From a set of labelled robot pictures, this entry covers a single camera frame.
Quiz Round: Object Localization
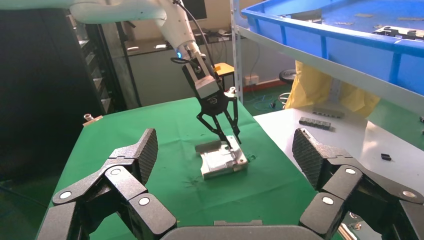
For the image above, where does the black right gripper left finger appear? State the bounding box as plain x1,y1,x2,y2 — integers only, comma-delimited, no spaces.
34,128,178,240

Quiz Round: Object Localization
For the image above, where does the white metal shelf rack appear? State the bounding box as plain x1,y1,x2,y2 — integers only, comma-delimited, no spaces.
229,0,424,240

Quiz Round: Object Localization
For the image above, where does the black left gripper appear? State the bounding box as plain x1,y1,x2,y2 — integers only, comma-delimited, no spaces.
197,88,242,150

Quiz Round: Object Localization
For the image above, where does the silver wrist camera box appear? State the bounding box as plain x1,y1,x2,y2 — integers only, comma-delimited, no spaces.
182,61,222,100

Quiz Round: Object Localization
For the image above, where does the silver cast metal part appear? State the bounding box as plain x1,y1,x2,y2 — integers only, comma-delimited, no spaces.
195,135,250,181

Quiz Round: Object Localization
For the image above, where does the black round stool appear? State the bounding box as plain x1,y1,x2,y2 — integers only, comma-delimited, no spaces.
278,68,298,86

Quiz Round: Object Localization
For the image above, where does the segmented grey metal strip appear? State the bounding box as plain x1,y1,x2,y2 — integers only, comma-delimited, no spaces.
298,116,332,131

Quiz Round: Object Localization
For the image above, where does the blue plastic bin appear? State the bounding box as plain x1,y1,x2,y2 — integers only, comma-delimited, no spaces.
241,0,424,97

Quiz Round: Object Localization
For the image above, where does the yellow seat stool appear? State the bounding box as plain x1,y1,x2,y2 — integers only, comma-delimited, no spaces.
212,62,236,88

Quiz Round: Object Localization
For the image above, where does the green table cloth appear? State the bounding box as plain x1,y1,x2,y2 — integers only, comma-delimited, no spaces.
49,96,332,240

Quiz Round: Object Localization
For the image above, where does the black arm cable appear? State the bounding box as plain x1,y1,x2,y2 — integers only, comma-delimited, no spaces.
170,0,220,81

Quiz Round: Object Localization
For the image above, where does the yellow plastic bag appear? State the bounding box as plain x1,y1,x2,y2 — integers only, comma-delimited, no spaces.
284,60,381,119

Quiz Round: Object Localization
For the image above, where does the dark storage cabinet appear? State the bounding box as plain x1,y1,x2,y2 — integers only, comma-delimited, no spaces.
0,8,140,183

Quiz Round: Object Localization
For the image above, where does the white power strip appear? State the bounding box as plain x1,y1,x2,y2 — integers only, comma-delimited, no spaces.
243,74,260,87

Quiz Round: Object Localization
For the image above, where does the black monitor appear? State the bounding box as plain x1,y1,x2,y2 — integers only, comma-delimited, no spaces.
182,0,208,21

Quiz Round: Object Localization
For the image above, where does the grey metal part in bin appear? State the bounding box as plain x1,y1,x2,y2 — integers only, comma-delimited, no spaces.
290,8,323,23

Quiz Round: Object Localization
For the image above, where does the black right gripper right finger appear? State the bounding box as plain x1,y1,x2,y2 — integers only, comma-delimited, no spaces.
292,127,424,240

